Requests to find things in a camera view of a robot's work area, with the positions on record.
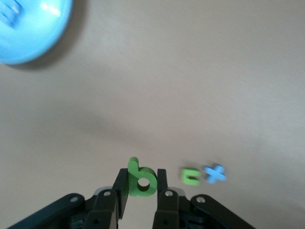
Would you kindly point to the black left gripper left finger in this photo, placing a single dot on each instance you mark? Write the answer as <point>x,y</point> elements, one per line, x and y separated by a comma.
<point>107,207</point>

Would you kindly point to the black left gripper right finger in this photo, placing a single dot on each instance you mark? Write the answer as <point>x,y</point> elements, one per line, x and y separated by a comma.
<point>166,207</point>

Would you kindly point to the green lowercase letter n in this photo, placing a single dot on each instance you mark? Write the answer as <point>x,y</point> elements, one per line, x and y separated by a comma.
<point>187,177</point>

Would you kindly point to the green lowercase letter b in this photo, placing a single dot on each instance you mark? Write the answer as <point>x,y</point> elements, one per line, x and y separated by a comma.
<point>134,181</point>

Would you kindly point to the blue lowercase letter x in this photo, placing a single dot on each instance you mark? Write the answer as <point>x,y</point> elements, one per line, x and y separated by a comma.
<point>214,175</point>

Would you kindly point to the blue lowercase letter m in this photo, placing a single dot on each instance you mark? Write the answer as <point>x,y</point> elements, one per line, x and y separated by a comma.
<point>9,14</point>

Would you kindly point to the blue plate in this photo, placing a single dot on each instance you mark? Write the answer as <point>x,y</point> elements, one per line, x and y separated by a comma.
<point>40,28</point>

